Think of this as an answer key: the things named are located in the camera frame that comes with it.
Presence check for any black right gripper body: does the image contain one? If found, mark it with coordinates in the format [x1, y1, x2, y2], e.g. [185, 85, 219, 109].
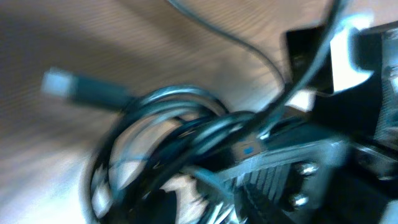
[186, 18, 398, 224]

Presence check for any thin black cable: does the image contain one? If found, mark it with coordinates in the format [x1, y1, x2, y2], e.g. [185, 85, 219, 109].
[167, 0, 343, 125]

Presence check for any thick black USB cable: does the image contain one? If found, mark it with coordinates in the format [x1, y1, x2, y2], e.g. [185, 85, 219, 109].
[42, 67, 280, 224]

